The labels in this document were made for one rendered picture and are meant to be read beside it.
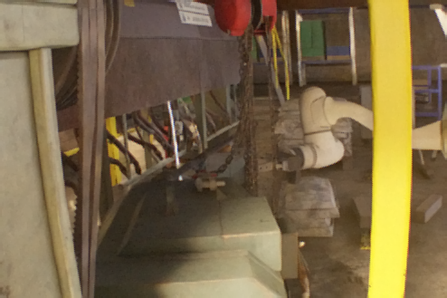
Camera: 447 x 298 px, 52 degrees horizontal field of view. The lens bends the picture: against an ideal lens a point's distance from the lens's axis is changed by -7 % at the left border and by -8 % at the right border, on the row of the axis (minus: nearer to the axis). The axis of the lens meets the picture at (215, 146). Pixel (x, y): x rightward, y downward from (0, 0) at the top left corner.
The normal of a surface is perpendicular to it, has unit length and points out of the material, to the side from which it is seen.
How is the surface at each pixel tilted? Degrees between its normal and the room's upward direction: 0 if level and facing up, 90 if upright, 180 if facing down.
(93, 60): 94
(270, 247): 90
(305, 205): 63
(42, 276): 90
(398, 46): 90
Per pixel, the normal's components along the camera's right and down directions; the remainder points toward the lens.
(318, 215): -0.18, -0.25
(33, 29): 0.95, 0.00
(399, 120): -0.31, 0.19
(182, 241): 0.03, 0.18
